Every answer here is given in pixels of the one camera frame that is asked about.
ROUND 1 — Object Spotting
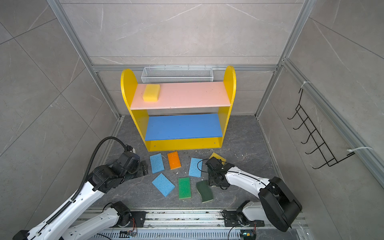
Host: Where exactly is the yellow sponge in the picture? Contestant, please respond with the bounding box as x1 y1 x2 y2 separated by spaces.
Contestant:
143 84 161 103
209 153 227 165

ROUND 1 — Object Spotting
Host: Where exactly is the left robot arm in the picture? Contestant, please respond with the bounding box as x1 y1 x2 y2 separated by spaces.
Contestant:
13 151 142 240

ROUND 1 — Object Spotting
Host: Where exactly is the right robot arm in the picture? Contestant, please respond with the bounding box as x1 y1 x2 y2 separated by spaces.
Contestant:
206 157 303 232

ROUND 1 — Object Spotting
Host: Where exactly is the yellow shelf with coloured boards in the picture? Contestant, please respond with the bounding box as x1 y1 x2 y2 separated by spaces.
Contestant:
121 66 237 152

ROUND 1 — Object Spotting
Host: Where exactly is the dark green sponge left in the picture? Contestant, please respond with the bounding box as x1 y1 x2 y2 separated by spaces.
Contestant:
196 180 214 203

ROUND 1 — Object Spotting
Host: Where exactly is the blue sponge middle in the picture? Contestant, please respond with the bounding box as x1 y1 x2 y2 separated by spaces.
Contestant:
189 158 203 178

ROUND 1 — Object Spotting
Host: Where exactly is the blue sponge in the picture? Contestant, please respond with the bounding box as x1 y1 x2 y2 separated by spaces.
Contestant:
150 154 165 174
152 174 175 197
189 158 203 178

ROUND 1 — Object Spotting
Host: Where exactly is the blue sponge upper left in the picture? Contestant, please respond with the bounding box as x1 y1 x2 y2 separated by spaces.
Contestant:
150 154 165 174

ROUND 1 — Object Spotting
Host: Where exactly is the bright green sponge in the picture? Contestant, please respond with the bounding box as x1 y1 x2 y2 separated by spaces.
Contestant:
179 177 192 200

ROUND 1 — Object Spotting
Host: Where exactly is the blue sponge lower left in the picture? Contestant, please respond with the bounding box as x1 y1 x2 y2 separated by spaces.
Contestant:
152 174 175 197

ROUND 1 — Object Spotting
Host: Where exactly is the orange sponge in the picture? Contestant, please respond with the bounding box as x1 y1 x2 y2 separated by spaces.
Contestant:
168 152 182 170

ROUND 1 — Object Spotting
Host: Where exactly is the black corrugated cable left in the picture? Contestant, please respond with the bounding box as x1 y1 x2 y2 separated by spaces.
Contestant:
44 136 130 226

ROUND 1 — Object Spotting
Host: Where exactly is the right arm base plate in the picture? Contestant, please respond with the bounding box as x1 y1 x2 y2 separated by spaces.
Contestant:
221 210 265 227

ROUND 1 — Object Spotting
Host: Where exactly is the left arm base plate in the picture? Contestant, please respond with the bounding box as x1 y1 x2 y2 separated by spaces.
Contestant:
117 211 147 229

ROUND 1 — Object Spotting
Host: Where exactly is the aluminium mounting rail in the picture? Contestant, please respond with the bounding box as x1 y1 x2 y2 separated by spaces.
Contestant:
73 209 313 240

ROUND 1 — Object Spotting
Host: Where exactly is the white wire mesh basket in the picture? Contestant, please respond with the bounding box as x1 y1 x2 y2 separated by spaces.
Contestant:
141 67 214 84

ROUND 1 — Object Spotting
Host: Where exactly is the black wire hook rack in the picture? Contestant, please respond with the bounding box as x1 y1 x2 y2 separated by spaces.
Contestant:
287 89 355 170

